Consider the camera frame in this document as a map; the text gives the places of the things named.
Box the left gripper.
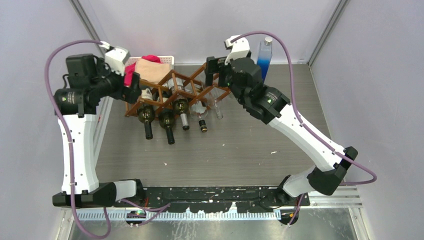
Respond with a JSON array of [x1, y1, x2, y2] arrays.
[[90, 57, 142, 104]]

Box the dark green wine bottle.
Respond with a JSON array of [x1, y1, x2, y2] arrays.
[[137, 85, 155, 140]]

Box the brown wooden wine rack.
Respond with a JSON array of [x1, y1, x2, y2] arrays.
[[124, 63, 231, 117]]

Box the blue square glass bottle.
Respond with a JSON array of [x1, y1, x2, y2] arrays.
[[256, 36, 273, 81]]

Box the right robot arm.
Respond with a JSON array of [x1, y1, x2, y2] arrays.
[[204, 56, 358, 206]]

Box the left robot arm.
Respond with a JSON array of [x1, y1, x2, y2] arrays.
[[52, 53, 146, 209]]

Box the small clear glass bottle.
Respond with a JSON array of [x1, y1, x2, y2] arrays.
[[205, 86, 224, 120]]

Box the dark wine bottle black neck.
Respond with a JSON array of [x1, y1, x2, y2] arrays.
[[158, 108, 175, 145]]

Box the clear bottle gold black cap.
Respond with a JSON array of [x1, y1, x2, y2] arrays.
[[190, 100, 208, 133]]

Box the dark wine bottle silver cap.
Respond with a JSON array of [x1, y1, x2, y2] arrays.
[[167, 78, 190, 131]]

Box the red cloth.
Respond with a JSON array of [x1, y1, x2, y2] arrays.
[[124, 55, 162, 86]]

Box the beige folded cloth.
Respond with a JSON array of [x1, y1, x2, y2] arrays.
[[135, 58, 172, 84]]

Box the white plastic basket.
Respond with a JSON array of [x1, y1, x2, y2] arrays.
[[124, 56, 174, 77]]

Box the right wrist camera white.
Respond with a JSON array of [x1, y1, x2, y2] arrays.
[[224, 35, 250, 65]]

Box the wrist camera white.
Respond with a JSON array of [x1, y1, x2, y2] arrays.
[[99, 41, 131, 76], [224, 35, 250, 65]]

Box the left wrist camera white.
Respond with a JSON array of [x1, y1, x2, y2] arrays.
[[99, 41, 131, 76]]

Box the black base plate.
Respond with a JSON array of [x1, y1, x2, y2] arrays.
[[127, 186, 299, 214]]

